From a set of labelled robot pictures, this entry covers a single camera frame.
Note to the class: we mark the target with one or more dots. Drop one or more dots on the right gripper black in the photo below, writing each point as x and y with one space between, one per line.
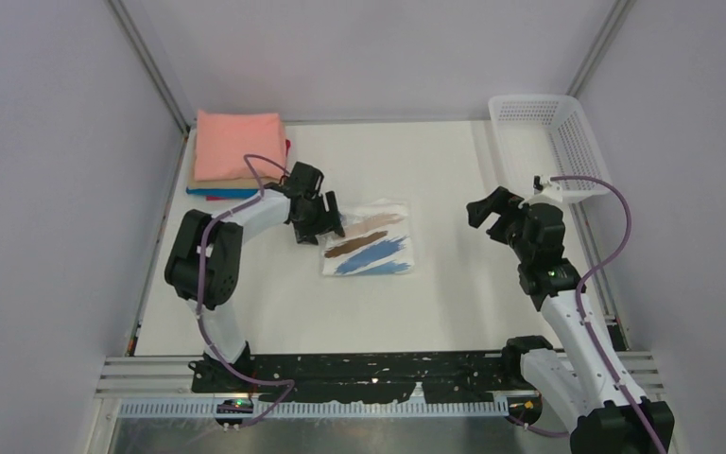
496 203

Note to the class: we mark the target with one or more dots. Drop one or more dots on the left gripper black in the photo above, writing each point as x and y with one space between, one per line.
308 235

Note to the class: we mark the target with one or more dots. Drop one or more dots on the white t shirt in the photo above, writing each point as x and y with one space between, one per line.
377 240

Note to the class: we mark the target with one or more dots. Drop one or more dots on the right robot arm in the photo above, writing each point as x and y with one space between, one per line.
602 407

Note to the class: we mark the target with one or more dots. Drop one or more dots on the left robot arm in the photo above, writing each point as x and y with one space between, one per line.
204 263

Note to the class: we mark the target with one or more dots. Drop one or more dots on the tan folded t shirt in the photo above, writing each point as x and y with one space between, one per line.
193 184

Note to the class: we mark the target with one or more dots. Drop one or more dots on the red folded t shirt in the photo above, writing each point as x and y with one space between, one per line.
264 169

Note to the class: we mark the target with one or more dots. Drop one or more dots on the white plastic basket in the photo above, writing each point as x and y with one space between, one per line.
545 135

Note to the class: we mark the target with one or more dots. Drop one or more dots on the blue folded t shirt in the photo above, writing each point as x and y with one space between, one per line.
223 193

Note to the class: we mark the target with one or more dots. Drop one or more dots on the pink folded t shirt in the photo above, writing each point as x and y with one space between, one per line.
221 137

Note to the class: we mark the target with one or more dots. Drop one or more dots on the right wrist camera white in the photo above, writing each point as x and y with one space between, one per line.
545 190

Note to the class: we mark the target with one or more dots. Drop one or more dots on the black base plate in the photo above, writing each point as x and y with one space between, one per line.
374 378

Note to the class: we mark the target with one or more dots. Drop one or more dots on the aluminium frame rail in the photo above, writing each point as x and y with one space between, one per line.
157 387

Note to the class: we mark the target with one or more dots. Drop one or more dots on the left frame post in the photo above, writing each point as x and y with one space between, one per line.
126 22

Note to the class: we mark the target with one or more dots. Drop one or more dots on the frame post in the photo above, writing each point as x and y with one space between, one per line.
126 22
600 45

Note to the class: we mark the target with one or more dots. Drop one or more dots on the right frame post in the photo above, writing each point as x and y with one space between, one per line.
600 45

